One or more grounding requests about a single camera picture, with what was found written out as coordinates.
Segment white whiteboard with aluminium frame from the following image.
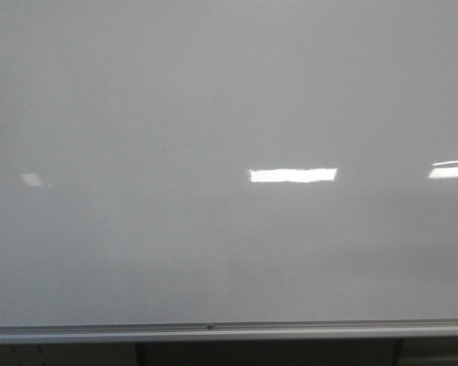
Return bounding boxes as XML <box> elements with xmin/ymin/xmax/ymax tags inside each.
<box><xmin>0</xmin><ymin>1</ymin><xmax>458</xmax><ymax>345</ymax></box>

